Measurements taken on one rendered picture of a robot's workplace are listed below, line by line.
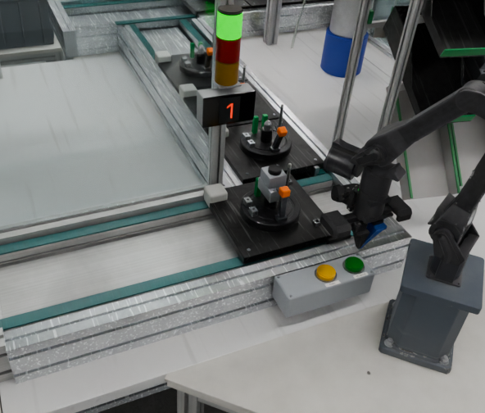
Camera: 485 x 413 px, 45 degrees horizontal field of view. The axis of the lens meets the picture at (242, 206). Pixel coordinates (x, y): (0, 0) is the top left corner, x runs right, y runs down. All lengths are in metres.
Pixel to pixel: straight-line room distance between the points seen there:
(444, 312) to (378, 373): 0.19
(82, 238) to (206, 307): 0.33
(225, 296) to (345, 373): 0.28
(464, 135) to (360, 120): 0.51
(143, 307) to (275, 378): 0.29
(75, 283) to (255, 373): 0.42
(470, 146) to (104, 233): 0.93
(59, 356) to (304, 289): 0.49
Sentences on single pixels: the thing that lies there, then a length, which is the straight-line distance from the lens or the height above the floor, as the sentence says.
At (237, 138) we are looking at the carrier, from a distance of 1.60.
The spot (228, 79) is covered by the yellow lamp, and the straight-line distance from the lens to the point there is 1.23.
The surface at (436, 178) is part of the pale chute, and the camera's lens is 1.50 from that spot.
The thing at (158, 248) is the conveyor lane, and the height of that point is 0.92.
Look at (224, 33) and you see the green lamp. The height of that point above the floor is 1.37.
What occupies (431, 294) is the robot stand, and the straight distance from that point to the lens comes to 1.13.
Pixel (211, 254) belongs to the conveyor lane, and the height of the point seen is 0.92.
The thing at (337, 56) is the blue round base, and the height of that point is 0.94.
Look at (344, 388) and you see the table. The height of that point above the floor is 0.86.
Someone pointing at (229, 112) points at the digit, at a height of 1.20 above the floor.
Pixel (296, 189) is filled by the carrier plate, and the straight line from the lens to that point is 1.44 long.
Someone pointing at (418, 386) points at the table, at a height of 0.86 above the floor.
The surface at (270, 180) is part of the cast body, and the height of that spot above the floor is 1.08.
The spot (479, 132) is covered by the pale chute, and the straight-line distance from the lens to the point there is 1.61.
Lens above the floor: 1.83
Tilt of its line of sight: 39 degrees down
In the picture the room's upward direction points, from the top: 5 degrees clockwise
